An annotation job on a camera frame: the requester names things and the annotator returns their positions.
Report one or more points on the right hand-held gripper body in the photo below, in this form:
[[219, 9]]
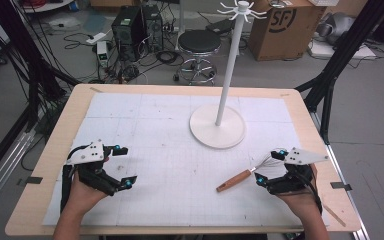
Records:
[[300, 156]]

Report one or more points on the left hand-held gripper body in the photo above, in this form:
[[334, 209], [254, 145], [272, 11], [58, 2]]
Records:
[[88, 155]]

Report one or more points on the person's left hand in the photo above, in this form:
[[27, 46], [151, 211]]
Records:
[[83, 195]]

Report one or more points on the person's right hand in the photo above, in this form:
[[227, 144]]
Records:
[[300, 200]]

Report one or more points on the wooden table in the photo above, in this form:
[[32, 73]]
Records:
[[60, 133]]

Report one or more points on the white grid paper mat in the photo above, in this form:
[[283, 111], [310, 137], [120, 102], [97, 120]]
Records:
[[166, 150]]

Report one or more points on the black tape strip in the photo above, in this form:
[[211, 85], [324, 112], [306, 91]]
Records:
[[340, 186], [33, 180]]

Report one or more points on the thin wooden stick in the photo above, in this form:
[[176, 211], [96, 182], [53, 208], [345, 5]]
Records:
[[335, 215]]

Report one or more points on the white hook rack stand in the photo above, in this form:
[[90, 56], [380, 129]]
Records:
[[228, 76]]

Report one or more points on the small white electronic box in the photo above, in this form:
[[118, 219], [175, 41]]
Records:
[[102, 51]]

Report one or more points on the flat white board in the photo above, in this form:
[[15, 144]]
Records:
[[343, 51]]

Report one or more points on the white power strip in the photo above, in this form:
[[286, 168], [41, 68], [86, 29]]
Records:
[[96, 38]]

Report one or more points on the brown cardboard box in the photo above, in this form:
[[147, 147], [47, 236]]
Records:
[[280, 36]]

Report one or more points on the large black computer tower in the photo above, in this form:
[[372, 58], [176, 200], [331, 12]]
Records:
[[126, 31]]

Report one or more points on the slim black computer tower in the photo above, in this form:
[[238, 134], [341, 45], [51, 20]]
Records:
[[153, 26]]

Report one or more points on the black round stool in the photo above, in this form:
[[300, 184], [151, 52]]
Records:
[[199, 41]]

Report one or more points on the grey rounded appliance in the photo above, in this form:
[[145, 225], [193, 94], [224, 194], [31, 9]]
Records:
[[336, 26]]

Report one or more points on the aluminium rail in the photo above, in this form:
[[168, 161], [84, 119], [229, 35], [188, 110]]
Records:
[[346, 186], [3, 173]]

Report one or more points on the black metal frame stand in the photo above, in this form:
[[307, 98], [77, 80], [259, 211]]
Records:
[[20, 43], [343, 56]]

